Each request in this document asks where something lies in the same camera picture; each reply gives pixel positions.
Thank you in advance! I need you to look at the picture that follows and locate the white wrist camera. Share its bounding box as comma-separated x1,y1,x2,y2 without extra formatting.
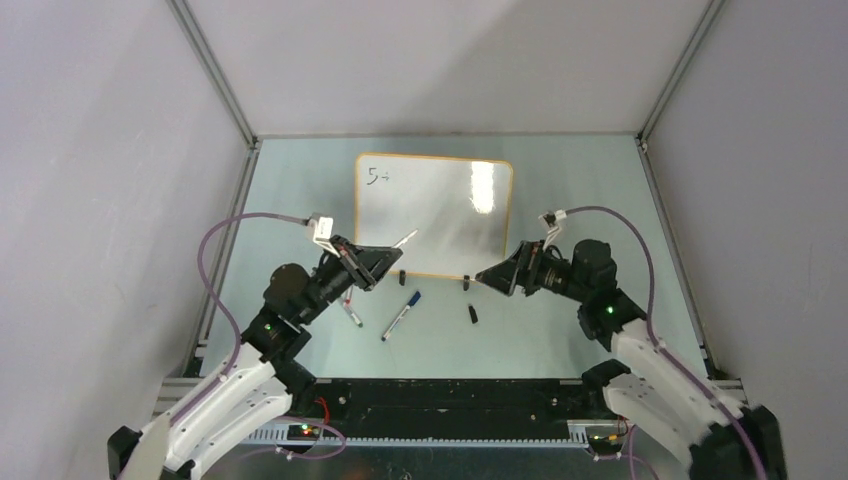
538,209,567,249
305,213,339,256

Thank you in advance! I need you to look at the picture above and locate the blue capped marker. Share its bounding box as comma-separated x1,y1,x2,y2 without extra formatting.
381,291,421,342

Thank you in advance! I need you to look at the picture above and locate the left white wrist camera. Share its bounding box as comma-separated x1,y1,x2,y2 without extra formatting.
305,213,339,256

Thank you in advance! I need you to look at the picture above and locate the aluminium frame post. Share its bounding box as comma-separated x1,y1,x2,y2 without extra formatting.
166,0,258,149
636,0,727,151

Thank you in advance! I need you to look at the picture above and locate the black whiteboard marker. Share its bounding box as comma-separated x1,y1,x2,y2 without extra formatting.
392,229,419,249

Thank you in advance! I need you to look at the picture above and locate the green capped marker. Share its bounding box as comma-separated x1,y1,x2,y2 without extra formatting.
343,305,364,328

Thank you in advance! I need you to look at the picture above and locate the yellow framed whiteboard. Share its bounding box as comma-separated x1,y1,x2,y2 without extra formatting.
354,152,514,279

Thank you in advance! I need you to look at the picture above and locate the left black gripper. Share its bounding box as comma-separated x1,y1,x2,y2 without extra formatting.
298,234,402,324

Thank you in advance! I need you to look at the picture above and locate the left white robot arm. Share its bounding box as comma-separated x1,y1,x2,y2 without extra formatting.
107,235,403,479

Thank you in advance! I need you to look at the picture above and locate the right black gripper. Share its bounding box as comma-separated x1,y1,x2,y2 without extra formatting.
475,240,590,304

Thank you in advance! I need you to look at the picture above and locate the right aluminium frame post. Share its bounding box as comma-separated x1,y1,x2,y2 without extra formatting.
636,0,727,151

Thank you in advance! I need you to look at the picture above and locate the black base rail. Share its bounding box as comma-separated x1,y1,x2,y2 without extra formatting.
289,379,616,441

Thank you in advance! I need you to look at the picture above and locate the left aluminium frame post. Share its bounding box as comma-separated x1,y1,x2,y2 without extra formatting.
166,0,258,149

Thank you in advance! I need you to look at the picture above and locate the black marker cap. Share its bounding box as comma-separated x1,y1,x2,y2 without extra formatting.
468,305,479,324

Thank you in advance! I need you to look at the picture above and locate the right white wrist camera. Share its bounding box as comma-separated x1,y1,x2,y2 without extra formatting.
538,209,567,249

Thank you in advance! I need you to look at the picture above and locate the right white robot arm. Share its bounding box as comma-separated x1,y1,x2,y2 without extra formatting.
475,239,788,479

